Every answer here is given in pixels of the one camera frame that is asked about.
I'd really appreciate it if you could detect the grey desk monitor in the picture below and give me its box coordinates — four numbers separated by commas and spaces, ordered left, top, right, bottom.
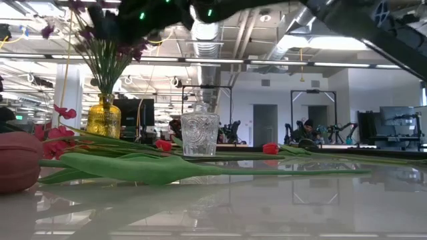
379, 106, 418, 136

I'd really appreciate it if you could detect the silver ventilation duct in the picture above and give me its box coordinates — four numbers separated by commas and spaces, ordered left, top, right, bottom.
189, 6, 223, 104

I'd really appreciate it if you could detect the purple artificial flower bunch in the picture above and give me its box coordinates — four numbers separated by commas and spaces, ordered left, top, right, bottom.
39, 19, 149, 96

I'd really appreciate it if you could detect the grey door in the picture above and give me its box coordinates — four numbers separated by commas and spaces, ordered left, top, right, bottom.
252, 104, 279, 146
308, 105, 330, 129

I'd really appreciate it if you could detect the white square column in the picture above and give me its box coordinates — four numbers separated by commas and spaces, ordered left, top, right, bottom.
51, 63, 84, 134

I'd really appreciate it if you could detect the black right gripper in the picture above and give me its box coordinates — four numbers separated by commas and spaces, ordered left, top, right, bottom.
113, 0, 149, 43

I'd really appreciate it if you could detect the dark red artificial tulip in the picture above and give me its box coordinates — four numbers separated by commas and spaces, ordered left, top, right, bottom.
0, 131, 372, 195

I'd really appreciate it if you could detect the yellow glass vase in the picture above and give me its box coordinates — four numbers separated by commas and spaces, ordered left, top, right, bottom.
85, 93, 123, 140

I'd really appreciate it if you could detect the black monitor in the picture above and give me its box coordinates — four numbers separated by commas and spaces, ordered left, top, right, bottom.
113, 98, 156, 136

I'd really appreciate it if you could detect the person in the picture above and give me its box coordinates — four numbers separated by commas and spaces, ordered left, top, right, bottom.
292, 119, 318, 147

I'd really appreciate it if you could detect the yellow hanging cord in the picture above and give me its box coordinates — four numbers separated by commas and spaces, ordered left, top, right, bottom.
59, 9, 74, 107

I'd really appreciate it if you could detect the clear patterned glass vase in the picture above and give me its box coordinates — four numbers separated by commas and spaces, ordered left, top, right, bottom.
179, 101, 221, 157

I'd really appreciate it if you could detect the black aluminium table frame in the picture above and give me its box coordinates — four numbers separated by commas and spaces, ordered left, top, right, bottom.
216, 144, 427, 160

